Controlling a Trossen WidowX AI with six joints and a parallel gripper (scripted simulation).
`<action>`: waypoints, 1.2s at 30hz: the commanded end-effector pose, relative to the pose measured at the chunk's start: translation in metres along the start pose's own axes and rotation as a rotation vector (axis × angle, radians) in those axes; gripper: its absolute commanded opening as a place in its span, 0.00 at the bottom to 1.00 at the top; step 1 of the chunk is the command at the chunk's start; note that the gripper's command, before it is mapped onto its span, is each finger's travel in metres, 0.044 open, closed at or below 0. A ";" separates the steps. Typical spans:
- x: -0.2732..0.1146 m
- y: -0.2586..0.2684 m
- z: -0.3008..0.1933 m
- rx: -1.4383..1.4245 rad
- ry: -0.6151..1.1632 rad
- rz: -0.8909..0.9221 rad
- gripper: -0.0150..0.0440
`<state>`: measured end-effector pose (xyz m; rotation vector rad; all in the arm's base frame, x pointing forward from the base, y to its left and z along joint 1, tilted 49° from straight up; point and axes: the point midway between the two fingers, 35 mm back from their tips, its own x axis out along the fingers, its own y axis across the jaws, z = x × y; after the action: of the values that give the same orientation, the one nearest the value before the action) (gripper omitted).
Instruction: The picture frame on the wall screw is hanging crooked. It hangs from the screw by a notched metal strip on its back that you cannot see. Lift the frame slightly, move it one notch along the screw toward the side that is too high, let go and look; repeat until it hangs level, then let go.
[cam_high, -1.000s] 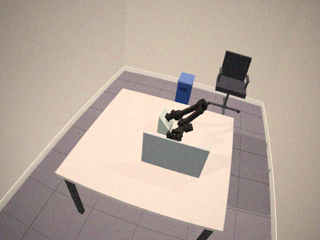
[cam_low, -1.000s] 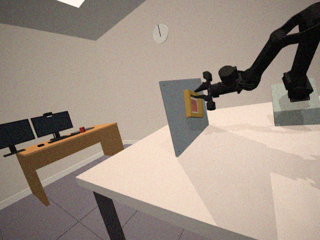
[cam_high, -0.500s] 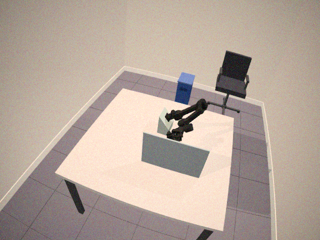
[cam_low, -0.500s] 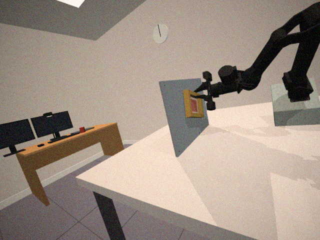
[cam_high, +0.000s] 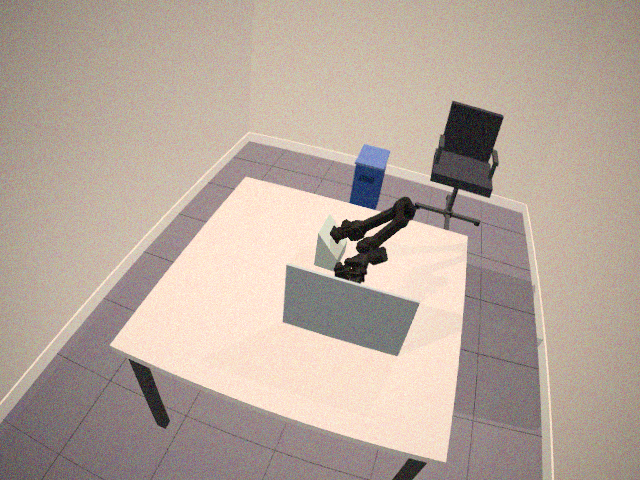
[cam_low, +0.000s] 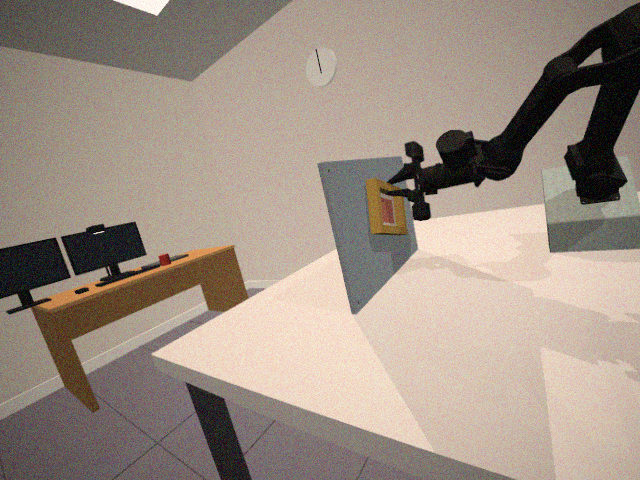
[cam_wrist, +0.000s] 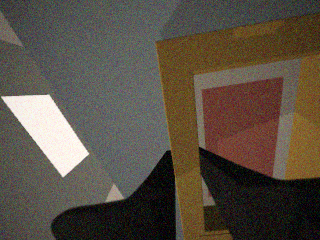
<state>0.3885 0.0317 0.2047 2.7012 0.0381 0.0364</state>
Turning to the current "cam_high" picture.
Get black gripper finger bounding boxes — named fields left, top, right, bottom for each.
left=346, top=272, right=362, bottom=283

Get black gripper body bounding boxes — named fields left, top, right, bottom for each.
left=344, top=257, right=368, bottom=284

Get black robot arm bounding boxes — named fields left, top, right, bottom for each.
left=330, top=197, right=416, bottom=280

